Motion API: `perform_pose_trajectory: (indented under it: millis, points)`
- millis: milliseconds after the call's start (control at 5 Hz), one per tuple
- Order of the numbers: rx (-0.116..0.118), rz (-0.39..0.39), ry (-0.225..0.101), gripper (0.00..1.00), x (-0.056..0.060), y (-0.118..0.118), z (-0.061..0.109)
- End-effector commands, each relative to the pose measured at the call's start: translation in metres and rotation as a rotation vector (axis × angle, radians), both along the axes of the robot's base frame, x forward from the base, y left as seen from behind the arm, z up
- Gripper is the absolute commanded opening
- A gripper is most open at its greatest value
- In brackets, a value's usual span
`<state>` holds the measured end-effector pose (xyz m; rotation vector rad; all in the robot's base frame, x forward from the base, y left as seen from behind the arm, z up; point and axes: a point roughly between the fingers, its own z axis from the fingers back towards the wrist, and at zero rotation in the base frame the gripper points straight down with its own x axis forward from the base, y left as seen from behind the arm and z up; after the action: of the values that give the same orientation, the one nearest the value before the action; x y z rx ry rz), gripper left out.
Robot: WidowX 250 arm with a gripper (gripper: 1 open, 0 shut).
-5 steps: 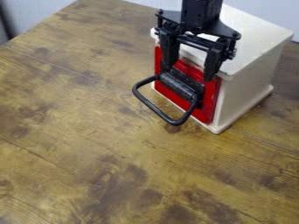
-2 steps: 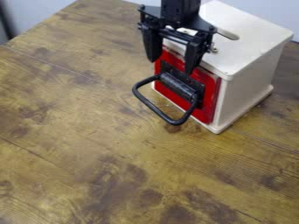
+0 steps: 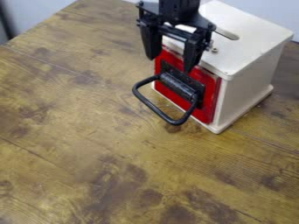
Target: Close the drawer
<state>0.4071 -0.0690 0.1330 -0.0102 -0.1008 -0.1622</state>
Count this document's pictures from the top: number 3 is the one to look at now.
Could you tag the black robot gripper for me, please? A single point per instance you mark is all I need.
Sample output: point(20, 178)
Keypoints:
point(174, 18)

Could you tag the red wooden drawer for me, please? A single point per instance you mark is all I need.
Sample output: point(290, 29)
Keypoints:
point(182, 85)

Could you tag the white wooden box cabinet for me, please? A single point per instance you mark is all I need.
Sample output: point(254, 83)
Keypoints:
point(237, 68)

